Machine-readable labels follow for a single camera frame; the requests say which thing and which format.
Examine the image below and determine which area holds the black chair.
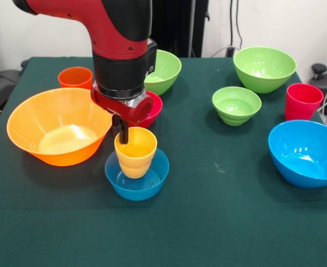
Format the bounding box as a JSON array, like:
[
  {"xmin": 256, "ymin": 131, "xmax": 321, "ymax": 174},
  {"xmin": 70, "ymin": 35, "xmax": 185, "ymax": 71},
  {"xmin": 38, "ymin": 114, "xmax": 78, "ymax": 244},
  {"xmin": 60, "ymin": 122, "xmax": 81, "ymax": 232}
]
[{"xmin": 0, "ymin": 36, "xmax": 22, "ymax": 112}]

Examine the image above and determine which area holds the large orange plastic bowl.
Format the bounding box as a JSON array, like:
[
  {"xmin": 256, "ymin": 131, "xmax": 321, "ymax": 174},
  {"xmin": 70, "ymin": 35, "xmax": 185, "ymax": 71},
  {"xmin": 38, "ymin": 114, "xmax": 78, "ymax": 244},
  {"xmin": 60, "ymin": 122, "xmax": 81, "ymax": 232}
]
[{"xmin": 6, "ymin": 87, "xmax": 113, "ymax": 167}]

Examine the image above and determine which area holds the dark green table cloth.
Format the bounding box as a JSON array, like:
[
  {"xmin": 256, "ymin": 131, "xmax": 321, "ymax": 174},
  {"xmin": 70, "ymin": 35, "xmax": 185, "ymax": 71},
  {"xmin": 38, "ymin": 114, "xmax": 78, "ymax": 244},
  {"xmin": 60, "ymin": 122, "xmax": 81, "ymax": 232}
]
[{"xmin": 0, "ymin": 56, "xmax": 327, "ymax": 267}]

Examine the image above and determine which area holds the orange plastic cup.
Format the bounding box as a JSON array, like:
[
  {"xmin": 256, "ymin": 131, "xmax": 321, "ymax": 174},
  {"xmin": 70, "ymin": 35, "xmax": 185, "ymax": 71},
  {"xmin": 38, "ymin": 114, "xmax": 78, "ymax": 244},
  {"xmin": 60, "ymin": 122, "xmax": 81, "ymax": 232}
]
[{"xmin": 57, "ymin": 66, "xmax": 94, "ymax": 90}]

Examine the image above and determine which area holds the small pink plastic bowl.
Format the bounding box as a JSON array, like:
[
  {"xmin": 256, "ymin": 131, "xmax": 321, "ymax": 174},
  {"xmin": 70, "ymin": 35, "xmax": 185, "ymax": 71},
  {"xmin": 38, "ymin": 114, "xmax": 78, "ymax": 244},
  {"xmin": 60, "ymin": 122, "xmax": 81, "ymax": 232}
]
[{"xmin": 136, "ymin": 91, "xmax": 163, "ymax": 128}]

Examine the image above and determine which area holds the grey cable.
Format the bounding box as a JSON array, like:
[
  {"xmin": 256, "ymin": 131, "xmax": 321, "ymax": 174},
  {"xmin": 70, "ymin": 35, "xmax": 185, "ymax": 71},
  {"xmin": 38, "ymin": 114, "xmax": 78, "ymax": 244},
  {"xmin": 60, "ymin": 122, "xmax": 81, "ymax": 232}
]
[{"xmin": 210, "ymin": 46, "xmax": 231, "ymax": 58}]

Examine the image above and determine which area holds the yellow plastic cup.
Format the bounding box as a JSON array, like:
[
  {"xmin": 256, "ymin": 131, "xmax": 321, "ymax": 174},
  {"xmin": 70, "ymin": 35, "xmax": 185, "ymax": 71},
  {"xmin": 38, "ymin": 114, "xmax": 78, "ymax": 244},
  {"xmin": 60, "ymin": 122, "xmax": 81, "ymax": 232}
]
[{"xmin": 114, "ymin": 126, "xmax": 158, "ymax": 179}]

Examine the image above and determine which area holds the black cable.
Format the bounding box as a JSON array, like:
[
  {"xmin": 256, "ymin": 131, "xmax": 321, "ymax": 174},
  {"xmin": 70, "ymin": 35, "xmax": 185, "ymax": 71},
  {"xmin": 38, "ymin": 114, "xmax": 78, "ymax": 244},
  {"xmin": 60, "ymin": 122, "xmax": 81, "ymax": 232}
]
[
  {"xmin": 235, "ymin": 0, "xmax": 243, "ymax": 48},
  {"xmin": 229, "ymin": 0, "xmax": 235, "ymax": 48}
]

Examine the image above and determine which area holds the red plastic cup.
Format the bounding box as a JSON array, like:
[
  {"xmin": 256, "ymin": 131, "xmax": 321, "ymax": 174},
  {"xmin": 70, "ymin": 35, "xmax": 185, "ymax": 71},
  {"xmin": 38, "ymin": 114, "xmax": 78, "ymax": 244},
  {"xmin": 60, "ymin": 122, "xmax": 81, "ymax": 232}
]
[{"xmin": 284, "ymin": 83, "xmax": 325, "ymax": 122}]

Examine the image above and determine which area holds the large green plastic bowl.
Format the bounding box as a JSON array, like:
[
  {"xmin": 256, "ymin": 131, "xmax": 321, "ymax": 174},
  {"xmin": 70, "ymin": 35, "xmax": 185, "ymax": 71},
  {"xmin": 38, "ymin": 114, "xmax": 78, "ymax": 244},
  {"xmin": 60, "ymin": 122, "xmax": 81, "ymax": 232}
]
[
  {"xmin": 144, "ymin": 49, "xmax": 182, "ymax": 96},
  {"xmin": 233, "ymin": 46, "xmax": 297, "ymax": 94}
]

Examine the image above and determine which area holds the small blue plastic bowl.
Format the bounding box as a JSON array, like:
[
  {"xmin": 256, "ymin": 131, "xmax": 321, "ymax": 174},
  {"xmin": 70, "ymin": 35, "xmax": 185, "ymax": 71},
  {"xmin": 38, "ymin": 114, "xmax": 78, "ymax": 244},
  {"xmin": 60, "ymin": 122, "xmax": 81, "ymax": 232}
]
[{"xmin": 105, "ymin": 149, "xmax": 170, "ymax": 201}]

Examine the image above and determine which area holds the small green plastic bowl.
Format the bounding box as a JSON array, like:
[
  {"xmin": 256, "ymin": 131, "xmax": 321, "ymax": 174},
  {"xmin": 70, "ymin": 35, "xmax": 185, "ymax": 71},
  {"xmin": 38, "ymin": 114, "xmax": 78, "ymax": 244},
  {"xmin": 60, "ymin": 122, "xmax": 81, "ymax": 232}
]
[{"xmin": 212, "ymin": 86, "xmax": 262, "ymax": 126}]

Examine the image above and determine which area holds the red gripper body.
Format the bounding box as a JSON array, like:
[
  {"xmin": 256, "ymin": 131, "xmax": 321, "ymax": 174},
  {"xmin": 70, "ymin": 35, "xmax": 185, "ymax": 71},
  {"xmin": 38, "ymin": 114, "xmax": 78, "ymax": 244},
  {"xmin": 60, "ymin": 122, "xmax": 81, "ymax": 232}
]
[{"xmin": 90, "ymin": 83, "xmax": 154, "ymax": 125}]

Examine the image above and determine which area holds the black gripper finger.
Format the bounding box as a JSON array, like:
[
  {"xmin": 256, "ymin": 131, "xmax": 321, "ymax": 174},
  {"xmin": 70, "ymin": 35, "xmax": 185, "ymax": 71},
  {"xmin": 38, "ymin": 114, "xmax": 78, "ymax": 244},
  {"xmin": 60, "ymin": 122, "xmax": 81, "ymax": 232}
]
[
  {"xmin": 119, "ymin": 122, "xmax": 130, "ymax": 145},
  {"xmin": 112, "ymin": 114, "xmax": 121, "ymax": 134}
]

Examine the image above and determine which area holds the black round knob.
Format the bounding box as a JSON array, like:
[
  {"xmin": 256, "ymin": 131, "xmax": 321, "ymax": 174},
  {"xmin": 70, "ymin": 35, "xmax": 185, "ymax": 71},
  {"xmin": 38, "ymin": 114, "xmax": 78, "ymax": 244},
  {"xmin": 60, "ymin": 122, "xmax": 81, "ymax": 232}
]
[{"xmin": 311, "ymin": 63, "xmax": 327, "ymax": 81}]

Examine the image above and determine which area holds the large blue plastic bowl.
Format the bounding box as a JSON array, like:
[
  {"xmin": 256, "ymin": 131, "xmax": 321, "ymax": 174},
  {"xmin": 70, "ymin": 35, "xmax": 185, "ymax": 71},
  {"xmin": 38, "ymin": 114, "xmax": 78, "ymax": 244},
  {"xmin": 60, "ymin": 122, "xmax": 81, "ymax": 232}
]
[{"xmin": 268, "ymin": 120, "xmax": 327, "ymax": 189}]

